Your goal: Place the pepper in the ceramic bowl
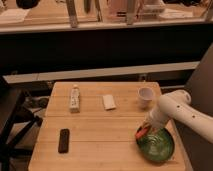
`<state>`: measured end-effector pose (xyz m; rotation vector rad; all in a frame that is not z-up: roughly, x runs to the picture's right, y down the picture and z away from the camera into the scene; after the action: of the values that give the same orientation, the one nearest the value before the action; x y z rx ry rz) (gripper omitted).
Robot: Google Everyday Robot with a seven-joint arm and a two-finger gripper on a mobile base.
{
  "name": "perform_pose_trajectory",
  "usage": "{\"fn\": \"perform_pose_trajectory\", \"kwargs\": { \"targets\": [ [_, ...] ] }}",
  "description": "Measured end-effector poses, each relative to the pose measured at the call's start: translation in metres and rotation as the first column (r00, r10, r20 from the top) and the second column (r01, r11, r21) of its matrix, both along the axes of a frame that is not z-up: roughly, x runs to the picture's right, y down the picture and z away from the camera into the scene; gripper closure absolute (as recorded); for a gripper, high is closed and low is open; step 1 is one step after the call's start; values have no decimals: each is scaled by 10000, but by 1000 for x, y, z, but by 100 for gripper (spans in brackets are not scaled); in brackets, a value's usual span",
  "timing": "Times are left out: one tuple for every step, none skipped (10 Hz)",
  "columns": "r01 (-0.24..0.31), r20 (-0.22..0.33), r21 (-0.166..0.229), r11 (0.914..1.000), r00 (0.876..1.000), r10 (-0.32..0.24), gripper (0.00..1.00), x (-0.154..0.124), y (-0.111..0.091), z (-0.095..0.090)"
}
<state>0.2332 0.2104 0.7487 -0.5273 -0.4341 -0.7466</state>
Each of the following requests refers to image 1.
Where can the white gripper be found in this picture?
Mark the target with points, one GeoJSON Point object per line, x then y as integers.
{"type": "Point", "coordinates": [157, 119]}

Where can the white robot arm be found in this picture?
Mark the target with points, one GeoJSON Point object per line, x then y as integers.
{"type": "Point", "coordinates": [176, 105]}

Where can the green ceramic bowl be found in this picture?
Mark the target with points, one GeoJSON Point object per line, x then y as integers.
{"type": "Point", "coordinates": [157, 147]}

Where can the white paper cup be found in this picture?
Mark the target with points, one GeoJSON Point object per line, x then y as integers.
{"type": "Point", "coordinates": [145, 96]}

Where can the dark brown rectangular bar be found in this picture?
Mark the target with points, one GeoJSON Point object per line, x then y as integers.
{"type": "Point", "coordinates": [63, 146]}

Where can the black chair frame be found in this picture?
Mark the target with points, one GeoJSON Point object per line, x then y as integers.
{"type": "Point", "coordinates": [12, 111]}

